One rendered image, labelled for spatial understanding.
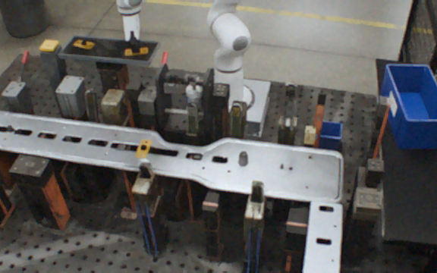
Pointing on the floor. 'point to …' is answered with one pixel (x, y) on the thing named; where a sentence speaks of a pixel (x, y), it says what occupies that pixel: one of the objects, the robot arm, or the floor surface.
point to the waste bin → (23, 17)
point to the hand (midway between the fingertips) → (135, 45)
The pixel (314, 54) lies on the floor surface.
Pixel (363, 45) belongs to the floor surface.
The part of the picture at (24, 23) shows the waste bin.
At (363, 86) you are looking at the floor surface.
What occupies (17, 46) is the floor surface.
